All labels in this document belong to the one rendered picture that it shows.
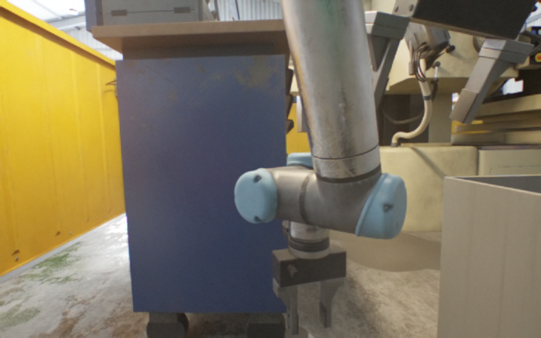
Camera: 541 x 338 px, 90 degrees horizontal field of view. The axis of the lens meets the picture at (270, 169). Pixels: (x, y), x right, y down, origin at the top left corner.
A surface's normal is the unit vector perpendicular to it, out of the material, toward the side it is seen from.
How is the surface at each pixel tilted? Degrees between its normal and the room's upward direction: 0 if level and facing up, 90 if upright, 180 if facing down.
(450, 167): 90
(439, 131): 90
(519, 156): 90
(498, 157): 90
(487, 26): 113
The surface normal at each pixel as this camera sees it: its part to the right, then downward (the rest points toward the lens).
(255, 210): -0.65, 0.08
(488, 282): -1.00, 0.02
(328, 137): -0.55, 0.43
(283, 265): 0.27, 0.08
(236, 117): -0.04, 0.10
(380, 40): 0.10, 0.48
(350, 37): 0.40, 0.24
